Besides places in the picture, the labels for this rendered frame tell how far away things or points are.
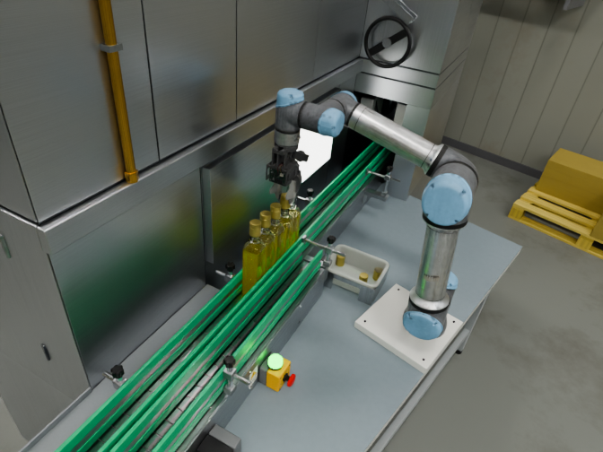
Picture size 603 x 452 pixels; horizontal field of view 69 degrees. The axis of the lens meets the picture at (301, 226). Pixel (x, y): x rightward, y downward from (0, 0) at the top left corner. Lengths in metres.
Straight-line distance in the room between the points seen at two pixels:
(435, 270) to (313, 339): 0.50
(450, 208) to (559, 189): 3.19
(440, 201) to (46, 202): 0.86
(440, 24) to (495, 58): 2.77
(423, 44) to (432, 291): 1.15
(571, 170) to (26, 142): 3.89
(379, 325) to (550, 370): 1.47
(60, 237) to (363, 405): 0.94
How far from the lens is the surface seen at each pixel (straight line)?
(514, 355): 2.83
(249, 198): 1.48
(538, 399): 2.70
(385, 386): 1.46
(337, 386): 1.43
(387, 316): 1.62
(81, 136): 0.95
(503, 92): 4.81
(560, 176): 4.25
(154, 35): 1.04
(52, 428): 1.28
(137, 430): 1.13
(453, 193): 1.12
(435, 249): 1.23
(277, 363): 1.33
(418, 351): 1.55
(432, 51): 2.08
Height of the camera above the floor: 1.91
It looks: 35 degrees down
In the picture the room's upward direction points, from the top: 6 degrees clockwise
